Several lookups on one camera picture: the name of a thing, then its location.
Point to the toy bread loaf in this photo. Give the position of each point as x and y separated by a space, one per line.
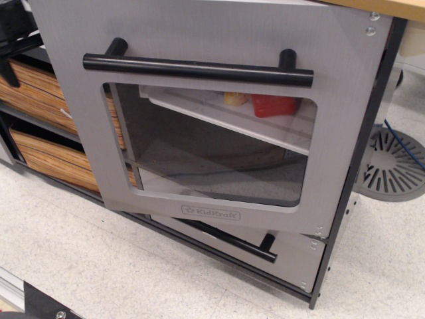
236 98

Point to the lower wood-pattern storage bin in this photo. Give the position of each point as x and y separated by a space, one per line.
53 155

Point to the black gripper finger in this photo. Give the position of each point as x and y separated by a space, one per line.
7 73

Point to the grey toy oven door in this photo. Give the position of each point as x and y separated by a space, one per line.
153 160

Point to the wooden countertop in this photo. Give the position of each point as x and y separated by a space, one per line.
407 9

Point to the grey round slotted base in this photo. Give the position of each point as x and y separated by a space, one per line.
392 168

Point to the black oven door handle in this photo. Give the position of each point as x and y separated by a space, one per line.
115 60

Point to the grey lower oven drawer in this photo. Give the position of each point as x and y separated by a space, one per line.
290 257

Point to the black drawer handle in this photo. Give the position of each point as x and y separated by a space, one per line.
262 251

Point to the aluminium rail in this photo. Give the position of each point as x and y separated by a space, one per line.
12 291

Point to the white oven shelf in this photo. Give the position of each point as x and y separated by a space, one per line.
293 132

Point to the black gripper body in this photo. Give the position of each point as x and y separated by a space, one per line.
17 24

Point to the black toy kitchen frame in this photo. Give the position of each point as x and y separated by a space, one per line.
238 127

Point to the wood-pattern storage bin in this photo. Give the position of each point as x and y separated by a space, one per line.
38 95
53 155

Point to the red toy bell pepper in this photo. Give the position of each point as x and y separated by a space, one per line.
266 105

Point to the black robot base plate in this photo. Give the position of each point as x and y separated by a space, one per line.
39 305

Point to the upper wood-pattern storage bin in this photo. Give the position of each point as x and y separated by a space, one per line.
38 95

